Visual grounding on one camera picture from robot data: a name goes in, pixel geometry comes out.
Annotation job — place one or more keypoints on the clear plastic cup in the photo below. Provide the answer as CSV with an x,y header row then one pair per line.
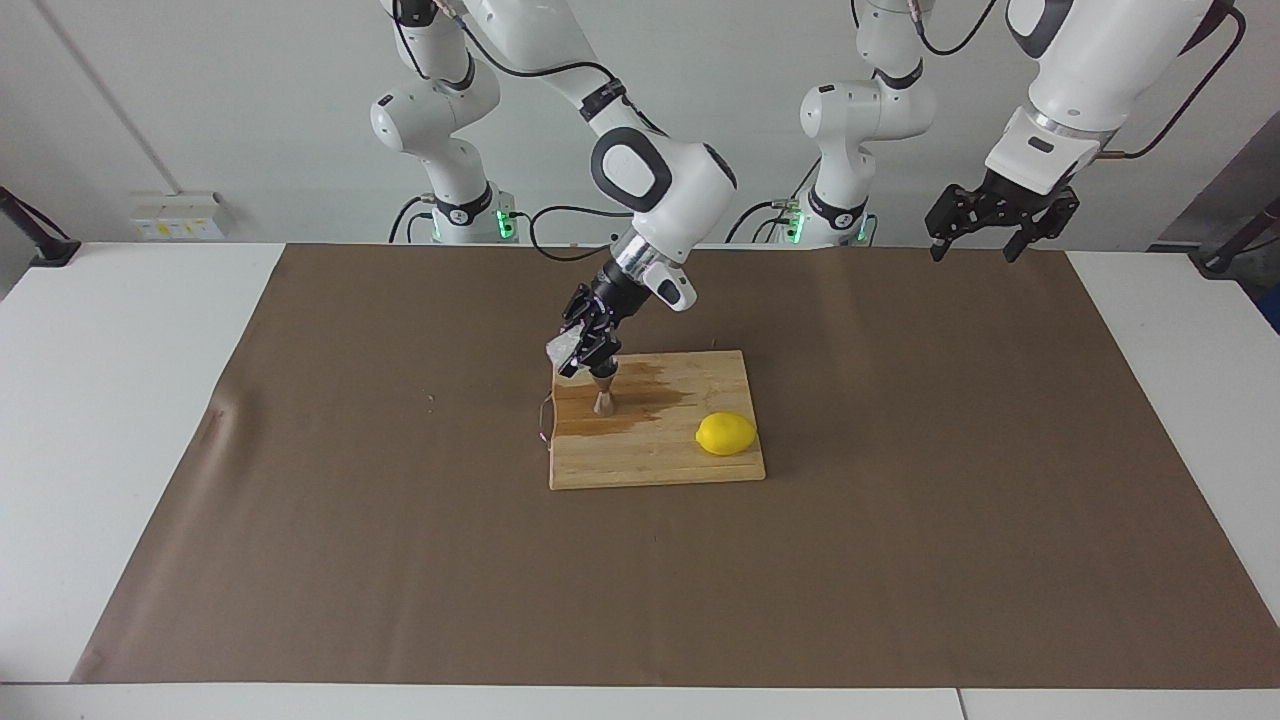
x,y
560,350

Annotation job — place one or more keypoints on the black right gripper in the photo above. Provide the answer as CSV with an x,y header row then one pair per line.
x,y
610,295

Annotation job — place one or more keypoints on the white wall socket strip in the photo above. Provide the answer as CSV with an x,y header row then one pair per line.
x,y
180,218

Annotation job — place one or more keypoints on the dark grey panel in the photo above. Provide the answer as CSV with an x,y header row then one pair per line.
x,y
1230,190

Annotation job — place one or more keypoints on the black clamp mount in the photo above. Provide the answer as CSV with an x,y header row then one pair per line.
x,y
1225,258
50,250

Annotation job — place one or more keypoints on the blue object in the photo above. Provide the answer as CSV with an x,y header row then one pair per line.
x,y
1273,312

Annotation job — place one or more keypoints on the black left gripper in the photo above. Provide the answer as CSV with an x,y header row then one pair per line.
x,y
1015,205

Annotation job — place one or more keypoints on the yellow lemon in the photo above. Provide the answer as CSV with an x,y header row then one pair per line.
x,y
726,434

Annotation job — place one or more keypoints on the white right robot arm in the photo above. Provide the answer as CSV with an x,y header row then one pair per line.
x,y
660,190

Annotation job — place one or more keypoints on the steel double jigger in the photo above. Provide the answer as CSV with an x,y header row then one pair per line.
x,y
604,403

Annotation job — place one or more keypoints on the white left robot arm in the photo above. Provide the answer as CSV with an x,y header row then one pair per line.
x,y
1100,60

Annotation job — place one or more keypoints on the wooden cutting board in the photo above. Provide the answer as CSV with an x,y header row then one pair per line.
x,y
650,460

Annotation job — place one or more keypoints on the brown paper table mat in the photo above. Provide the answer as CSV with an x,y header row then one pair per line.
x,y
640,580

